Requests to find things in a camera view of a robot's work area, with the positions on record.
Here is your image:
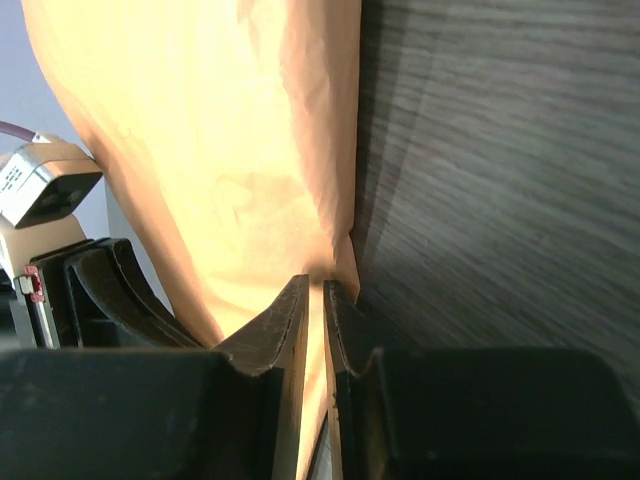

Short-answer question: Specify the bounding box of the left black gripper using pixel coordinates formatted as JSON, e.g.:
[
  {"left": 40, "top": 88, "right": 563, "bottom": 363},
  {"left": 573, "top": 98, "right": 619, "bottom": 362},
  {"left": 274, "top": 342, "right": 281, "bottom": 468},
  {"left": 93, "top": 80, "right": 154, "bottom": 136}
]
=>
[{"left": 1, "top": 219, "right": 202, "bottom": 349}]

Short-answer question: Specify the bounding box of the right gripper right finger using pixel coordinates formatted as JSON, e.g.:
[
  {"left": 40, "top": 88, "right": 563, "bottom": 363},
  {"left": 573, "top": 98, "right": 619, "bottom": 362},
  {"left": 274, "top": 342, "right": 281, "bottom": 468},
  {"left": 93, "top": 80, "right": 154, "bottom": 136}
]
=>
[{"left": 323, "top": 280, "right": 639, "bottom": 479}]

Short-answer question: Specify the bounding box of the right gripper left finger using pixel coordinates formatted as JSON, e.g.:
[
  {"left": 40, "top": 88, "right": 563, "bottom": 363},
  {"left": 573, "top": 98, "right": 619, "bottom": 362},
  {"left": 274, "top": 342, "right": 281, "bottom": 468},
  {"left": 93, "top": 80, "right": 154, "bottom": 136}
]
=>
[{"left": 1, "top": 275, "right": 309, "bottom": 479}]

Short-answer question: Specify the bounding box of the orange beige wrapping paper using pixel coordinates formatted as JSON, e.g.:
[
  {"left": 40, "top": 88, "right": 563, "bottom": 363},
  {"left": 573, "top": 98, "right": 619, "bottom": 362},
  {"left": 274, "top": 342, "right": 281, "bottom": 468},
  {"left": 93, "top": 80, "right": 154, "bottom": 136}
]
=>
[{"left": 22, "top": 1, "right": 361, "bottom": 478}]

